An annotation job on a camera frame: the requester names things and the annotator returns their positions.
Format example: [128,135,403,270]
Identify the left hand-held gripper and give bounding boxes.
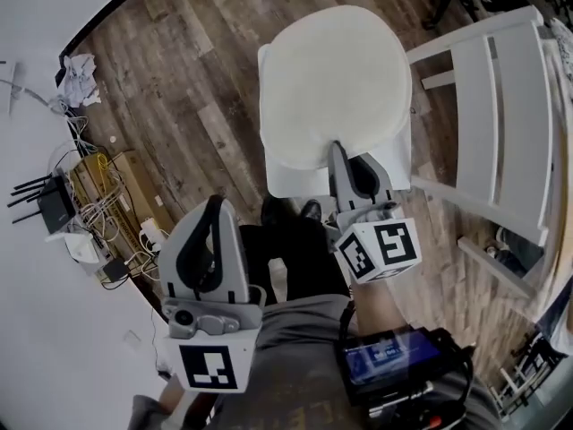
[158,193,267,394]

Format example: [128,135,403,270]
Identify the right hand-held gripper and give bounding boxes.
[329,140,423,284]

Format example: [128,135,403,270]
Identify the white round cushion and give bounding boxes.
[259,4,414,172]

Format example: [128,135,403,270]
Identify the white wooden chair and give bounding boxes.
[257,5,561,249]

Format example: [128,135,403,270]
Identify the person's right forearm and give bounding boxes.
[352,279,409,336]

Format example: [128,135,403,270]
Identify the person's left forearm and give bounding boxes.
[158,377,199,423]

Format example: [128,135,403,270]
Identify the person's black shoe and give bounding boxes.
[300,198,323,222]
[261,194,288,228]

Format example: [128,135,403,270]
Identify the white power strip with plugs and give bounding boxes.
[139,219,166,254]

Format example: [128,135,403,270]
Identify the small black box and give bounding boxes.
[102,257,130,282]

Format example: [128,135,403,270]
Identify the person's black trousers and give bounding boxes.
[239,220,351,305]

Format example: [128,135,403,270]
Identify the brown cardboard box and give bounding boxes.
[69,150,176,282]

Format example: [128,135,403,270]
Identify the white flat router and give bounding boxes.
[44,231,100,265]

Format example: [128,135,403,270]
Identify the person's grey shirt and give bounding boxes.
[132,293,503,430]

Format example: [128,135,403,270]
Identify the black router with antennas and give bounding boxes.
[6,173,78,236]

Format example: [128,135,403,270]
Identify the black screen device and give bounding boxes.
[338,326,475,420]

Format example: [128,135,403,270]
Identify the crumpled white paper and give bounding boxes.
[61,52,102,108]

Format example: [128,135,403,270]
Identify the white printed paper sheet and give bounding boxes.
[7,60,27,116]

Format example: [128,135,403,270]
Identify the white cable bundle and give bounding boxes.
[47,105,136,251]

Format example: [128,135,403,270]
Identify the white wire rack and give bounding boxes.
[489,332,561,417]

